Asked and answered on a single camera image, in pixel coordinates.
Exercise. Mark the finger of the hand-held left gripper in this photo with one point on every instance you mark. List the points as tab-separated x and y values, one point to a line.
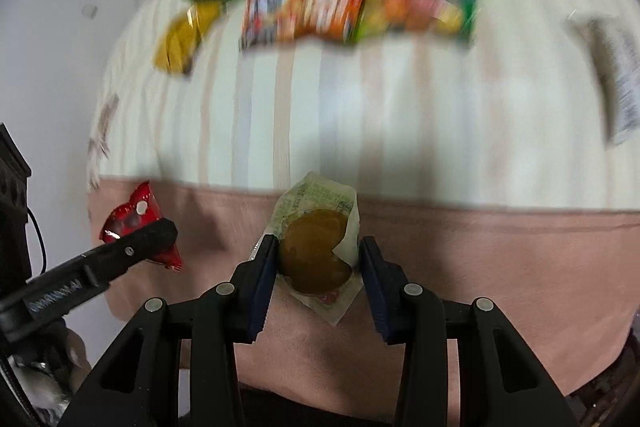
125	252

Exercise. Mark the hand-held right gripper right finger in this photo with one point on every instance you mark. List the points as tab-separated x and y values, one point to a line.
375	287

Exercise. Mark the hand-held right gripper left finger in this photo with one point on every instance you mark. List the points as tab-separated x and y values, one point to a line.
262	287

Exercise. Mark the small red snack packet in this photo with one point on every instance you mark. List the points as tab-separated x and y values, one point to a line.
135	212

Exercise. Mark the clear packet with brown egg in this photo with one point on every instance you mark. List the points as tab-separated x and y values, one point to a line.
315	252

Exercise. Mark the person's left hand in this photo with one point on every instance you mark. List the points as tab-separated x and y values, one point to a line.
76	349

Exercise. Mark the cat plush toy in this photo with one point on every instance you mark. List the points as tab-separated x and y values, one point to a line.
102	127

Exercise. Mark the striped and pink blanket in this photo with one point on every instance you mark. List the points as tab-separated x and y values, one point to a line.
400	107

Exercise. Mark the small yellow snack packet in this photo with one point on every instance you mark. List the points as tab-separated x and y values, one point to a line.
182	37

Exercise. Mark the orange panda snack packet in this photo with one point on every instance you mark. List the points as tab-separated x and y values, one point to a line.
310	7

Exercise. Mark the green colourful candy packet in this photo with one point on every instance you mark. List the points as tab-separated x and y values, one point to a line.
415	2

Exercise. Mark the grey and white snack packet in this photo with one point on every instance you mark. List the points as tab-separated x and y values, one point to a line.
617	77

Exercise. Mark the white wall socket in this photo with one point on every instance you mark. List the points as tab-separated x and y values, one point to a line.
90	10

